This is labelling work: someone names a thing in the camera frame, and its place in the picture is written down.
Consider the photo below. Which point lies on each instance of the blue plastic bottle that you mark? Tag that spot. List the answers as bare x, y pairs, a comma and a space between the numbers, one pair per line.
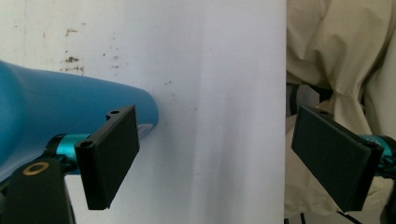
53, 109

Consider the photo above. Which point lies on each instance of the black metal stand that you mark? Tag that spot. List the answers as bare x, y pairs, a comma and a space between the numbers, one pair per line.
306, 93

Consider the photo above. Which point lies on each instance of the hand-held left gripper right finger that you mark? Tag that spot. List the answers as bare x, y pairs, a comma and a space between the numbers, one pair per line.
333, 155

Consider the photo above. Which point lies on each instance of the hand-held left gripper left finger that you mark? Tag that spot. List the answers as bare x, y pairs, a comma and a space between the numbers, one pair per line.
107, 161

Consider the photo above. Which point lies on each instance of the beige curtain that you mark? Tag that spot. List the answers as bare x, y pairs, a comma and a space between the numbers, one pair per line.
339, 56

